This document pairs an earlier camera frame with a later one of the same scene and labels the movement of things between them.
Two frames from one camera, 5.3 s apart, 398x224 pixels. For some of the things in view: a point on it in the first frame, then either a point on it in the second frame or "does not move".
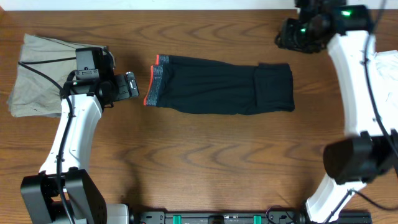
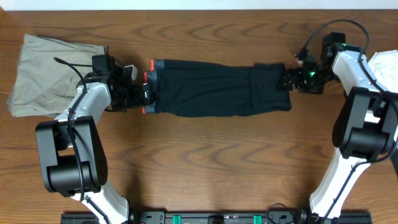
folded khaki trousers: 33,94 does not move
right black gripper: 288,37 to 300,83
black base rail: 240,217 does not move
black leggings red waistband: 201,85 does not move
